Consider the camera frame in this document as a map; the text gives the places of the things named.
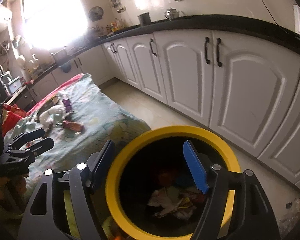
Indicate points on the black metal canister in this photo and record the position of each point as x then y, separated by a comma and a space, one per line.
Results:
144, 19

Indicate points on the kitchen window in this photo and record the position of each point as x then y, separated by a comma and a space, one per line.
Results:
55, 12

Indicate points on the small hanging cooking tools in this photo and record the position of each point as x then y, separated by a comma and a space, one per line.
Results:
117, 3

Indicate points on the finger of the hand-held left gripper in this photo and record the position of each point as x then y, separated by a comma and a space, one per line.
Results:
43, 145
30, 133

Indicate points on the red floral blanket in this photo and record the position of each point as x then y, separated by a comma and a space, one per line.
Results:
11, 120

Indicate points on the blue hanging basket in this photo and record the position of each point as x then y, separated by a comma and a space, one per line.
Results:
65, 66

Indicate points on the person's left hand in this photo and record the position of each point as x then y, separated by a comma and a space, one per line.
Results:
0, 190

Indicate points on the countertop dish rack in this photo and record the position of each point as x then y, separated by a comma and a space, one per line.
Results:
99, 30

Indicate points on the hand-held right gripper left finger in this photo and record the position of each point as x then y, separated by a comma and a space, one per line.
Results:
103, 160

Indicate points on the white electric kettle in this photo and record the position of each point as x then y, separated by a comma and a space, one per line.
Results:
298, 17

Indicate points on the round metal plate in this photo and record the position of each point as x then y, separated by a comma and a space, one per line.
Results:
48, 101

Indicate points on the white wall holder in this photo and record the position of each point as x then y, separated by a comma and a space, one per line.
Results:
18, 42

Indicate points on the pale plastic storage box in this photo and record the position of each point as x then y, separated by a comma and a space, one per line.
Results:
15, 85

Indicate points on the white water heater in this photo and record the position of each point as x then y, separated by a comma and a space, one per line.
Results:
2, 17

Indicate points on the steel teapot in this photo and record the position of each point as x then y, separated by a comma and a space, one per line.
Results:
172, 14

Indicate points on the reddish brown snack packet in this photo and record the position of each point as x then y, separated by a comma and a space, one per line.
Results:
73, 125

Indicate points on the yellow-green cloth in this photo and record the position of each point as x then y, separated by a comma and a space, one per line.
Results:
109, 227

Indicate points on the small wall fan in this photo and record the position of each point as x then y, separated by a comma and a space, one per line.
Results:
96, 13

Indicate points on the clear plastic bag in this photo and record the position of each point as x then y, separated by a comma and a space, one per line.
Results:
293, 212

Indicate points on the yellow-rimmed black trash bin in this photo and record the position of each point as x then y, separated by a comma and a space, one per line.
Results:
177, 131

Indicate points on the group of condiment bottles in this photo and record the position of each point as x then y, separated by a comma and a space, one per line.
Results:
114, 25

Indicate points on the black kitchen countertop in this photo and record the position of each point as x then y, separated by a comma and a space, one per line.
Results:
215, 22

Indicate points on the purple snack wrapper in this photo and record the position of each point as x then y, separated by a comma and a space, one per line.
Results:
68, 104

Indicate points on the light blue cartoon blanket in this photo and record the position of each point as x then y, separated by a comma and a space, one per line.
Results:
102, 110

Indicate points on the steel cooking pot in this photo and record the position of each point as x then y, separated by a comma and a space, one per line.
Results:
59, 56

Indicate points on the pink blanket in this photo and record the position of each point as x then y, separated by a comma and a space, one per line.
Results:
65, 83

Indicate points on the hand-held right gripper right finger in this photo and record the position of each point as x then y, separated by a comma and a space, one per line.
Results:
195, 170

